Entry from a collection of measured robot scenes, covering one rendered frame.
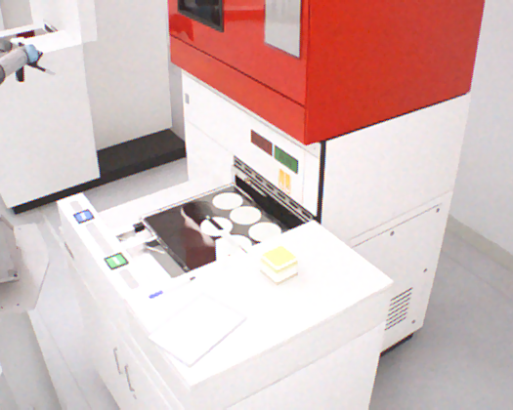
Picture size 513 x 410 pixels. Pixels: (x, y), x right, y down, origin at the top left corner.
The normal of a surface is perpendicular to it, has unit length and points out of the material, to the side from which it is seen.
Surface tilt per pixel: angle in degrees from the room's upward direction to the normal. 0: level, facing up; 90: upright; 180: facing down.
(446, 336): 0
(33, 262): 0
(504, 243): 90
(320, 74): 90
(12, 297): 0
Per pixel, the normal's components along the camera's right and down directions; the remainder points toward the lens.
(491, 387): 0.00, -0.83
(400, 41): 0.57, 0.45
